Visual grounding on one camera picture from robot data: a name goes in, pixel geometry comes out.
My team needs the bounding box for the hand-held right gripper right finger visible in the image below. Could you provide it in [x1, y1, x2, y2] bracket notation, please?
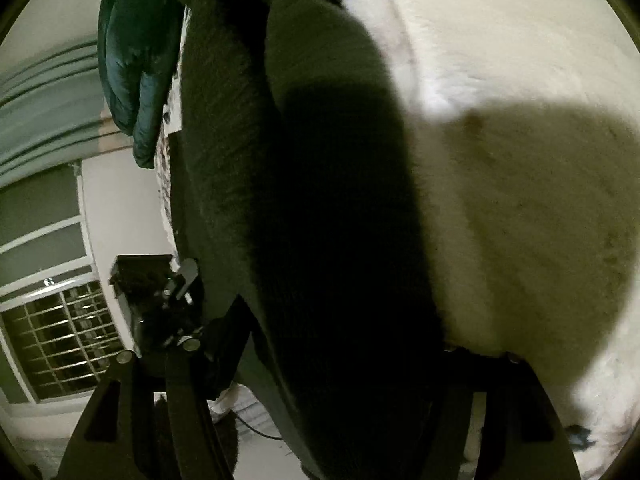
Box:
[430, 344, 584, 480]

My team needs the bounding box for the folded dark green blanket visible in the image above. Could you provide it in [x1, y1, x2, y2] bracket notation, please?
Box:
[97, 0, 197, 170]

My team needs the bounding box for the bed with floral sheet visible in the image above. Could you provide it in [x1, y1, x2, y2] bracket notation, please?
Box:
[152, 0, 640, 480]

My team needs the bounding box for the grey-green curtain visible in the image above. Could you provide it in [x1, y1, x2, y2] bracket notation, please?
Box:
[0, 42, 127, 189]

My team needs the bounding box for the window with white frame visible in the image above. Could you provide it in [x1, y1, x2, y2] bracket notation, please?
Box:
[0, 162, 127, 407]

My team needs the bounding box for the dark striped sweater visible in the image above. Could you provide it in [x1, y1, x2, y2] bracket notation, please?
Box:
[170, 0, 451, 480]

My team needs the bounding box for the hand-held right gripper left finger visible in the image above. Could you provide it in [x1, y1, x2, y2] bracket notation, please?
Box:
[56, 299, 257, 480]

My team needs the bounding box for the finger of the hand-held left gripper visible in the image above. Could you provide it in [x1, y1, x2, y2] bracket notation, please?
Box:
[172, 258, 201, 305]

